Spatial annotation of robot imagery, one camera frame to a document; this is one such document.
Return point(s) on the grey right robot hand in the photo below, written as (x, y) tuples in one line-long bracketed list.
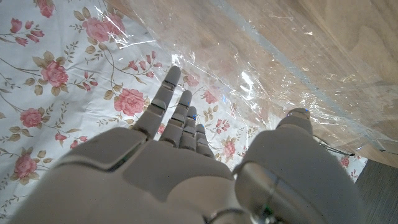
[(171, 174)]

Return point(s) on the clear cling film sheet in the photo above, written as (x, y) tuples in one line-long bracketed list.
[(264, 62)]

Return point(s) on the floral rose curtain backdrop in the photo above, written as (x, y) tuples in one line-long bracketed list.
[(62, 77)]

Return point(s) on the dark perforated partition panel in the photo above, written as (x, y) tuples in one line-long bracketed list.
[(379, 193)]

